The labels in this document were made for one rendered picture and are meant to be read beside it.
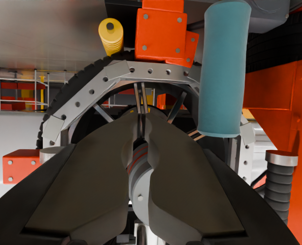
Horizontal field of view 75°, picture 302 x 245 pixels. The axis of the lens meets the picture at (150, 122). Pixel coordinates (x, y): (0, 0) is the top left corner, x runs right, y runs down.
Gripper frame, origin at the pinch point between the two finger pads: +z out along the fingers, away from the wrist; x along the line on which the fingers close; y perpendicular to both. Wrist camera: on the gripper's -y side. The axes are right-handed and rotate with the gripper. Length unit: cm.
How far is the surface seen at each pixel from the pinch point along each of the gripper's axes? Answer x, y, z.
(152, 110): 6, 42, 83
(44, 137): -22.3, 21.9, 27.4
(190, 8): 31, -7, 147
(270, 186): 20.9, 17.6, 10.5
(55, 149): -11.6, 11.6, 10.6
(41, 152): -12.6, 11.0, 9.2
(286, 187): 22.7, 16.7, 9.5
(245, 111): 53, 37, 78
